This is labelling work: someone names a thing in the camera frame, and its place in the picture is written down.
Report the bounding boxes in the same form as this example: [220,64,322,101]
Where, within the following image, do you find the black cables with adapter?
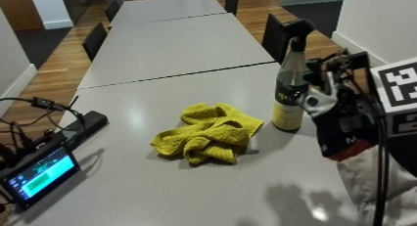
[0,95,88,168]

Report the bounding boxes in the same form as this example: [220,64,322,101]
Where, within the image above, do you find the black chair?
[82,22,110,63]
[223,0,242,17]
[103,0,123,23]
[262,13,292,66]

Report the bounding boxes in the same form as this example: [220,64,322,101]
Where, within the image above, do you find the yellow cloth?
[150,102,267,166]

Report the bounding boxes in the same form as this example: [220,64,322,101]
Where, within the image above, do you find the black cable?
[372,114,391,226]

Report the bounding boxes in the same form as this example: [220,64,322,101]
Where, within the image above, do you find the spray bottle with yellow label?
[271,18,318,133]

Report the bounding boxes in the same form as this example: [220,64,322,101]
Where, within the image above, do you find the black tablet with lit screen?
[0,143,83,211]

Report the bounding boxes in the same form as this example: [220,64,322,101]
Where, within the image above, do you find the white cube of black markers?
[369,56,417,179]

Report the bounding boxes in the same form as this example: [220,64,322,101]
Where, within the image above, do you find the long black box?
[26,110,110,153]

